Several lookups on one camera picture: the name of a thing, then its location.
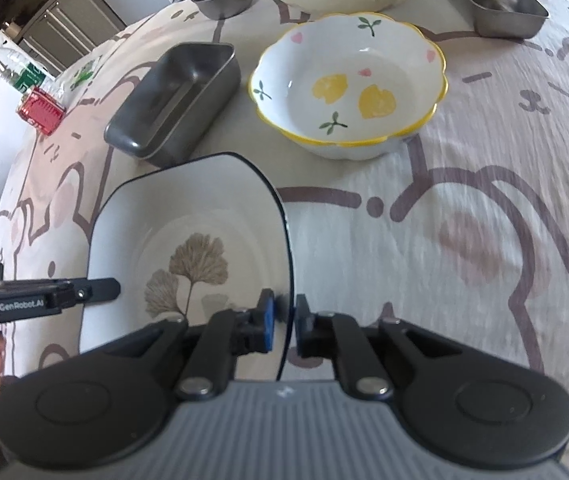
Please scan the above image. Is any flower print yellow rim bowl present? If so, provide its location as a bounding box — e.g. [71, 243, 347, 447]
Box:
[248, 12, 450, 161]

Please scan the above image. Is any square leaf print plate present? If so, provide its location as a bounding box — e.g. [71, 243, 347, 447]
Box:
[78, 152, 296, 381]

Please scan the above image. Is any red drink can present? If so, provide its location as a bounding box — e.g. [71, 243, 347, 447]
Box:
[18, 87, 66, 137]

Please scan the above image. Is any clear water bottle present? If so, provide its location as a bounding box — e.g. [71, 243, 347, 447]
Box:
[0, 49, 49, 93]

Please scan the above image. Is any green packet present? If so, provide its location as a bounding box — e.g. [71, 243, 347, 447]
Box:
[70, 59, 99, 87]

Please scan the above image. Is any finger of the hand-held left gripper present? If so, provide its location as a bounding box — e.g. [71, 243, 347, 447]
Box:
[62, 277, 122, 309]

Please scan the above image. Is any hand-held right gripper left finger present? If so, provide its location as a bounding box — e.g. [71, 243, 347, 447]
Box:
[109, 287, 277, 402]

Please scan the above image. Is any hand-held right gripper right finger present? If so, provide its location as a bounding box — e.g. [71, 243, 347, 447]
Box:
[294, 294, 460, 402]

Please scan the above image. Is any printed bear tablecloth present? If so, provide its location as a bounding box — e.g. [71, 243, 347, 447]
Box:
[0, 0, 569, 480]

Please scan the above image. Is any grey kitchen cabinet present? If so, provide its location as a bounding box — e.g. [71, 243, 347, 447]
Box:
[4, 0, 126, 77]

